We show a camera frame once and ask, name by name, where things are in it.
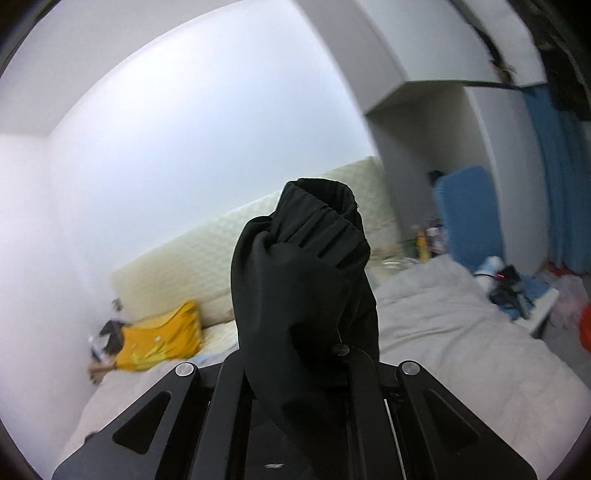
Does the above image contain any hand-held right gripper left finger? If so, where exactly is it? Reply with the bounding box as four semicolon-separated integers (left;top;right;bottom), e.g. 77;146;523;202
52;348;253;480

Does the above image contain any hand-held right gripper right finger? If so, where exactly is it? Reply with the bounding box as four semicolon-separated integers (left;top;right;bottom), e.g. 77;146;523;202
333;344;539;480

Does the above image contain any black garment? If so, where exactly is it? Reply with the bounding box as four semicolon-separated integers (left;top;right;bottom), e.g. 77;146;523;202
231;178;380;448

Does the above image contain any yellow pillow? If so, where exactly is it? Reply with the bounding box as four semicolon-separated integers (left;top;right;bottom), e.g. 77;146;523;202
112;300;205;373

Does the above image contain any grey blanket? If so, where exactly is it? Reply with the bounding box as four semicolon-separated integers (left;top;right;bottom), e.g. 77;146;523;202
69;253;583;467

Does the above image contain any black bag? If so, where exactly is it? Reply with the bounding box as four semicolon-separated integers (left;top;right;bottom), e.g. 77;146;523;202
98;320;126;357

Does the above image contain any cream quilted headboard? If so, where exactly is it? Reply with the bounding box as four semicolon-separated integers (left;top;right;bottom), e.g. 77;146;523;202
110;156;402;334

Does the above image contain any group of small bottles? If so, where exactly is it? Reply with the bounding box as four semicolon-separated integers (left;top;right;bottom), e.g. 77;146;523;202
405;220;450;265

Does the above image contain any black device with red light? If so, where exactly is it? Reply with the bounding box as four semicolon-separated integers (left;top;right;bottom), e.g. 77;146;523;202
488;264;525;303

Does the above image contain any white side table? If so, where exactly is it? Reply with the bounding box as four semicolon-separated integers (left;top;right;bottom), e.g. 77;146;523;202
512;286;560;340

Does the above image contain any pink plastic bag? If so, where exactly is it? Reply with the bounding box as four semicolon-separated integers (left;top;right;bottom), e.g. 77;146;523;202
551;272;589;329

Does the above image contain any orange object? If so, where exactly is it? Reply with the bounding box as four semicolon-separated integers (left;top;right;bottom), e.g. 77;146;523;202
577;305;591;352

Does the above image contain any blue curtain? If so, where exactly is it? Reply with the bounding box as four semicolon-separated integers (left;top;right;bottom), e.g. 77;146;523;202
522;85;591;280

